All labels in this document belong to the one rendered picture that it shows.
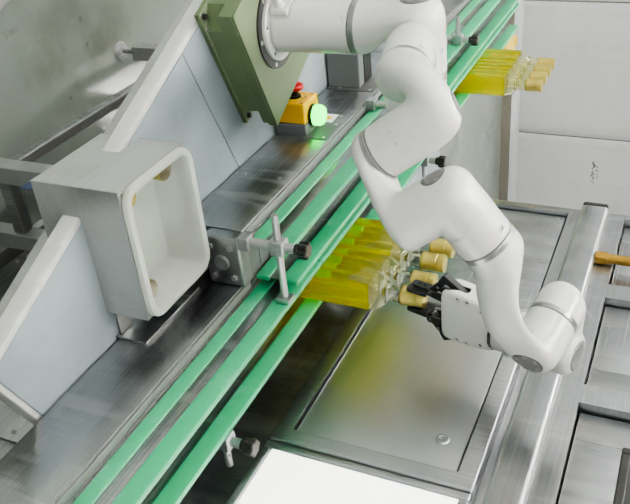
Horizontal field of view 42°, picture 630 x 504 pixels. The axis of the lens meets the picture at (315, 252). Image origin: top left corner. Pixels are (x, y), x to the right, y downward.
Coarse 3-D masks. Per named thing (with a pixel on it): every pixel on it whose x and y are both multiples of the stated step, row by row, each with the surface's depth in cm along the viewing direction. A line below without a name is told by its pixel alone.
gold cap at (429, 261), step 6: (426, 252) 150; (420, 258) 150; (426, 258) 149; (432, 258) 149; (438, 258) 149; (444, 258) 148; (420, 264) 150; (426, 264) 149; (432, 264) 149; (438, 264) 148; (444, 264) 149; (432, 270) 150; (438, 270) 149; (444, 270) 150
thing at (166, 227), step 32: (160, 160) 119; (192, 160) 126; (128, 192) 112; (160, 192) 130; (192, 192) 128; (128, 224) 114; (160, 224) 133; (192, 224) 131; (160, 256) 134; (192, 256) 135; (160, 288) 128
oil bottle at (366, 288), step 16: (320, 272) 146; (336, 272) 145; (352, 272) 145; (368, 272) 144; (320, 288) 146; (336, 288) 144; (352, 288) 143; (368, 288) 141; (384, 288) 142; (352, 304) 145; (368, 304) 143; (384, 304) 144
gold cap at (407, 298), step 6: (402, 288) 141; (402, 294) 141; (408, 294) 140; (414, 294) 140; (402, 300) 141; (408, 300) 140; (414, 300) 140; (420, 300) 139; (426, 300) 141; (414, 306) 141; (420, 306) 140
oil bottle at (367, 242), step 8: (352, 232) 157; (360, 232) 156; (344, 240) 154; (352, 240) 154; (360, 240) 154; (368, 240) 154; (376, 240) 153; (384, 240) 153; (392, 240) 153; (344, 248) 154; (352, 248) 153; (360, 248) 152; (368, 248) 152; (376, 248) 151; (384, 248) 151; (392, 248) 150; (400, 248) 151; (392, 256) 150; (400, 256) 150; (400, 264) 151
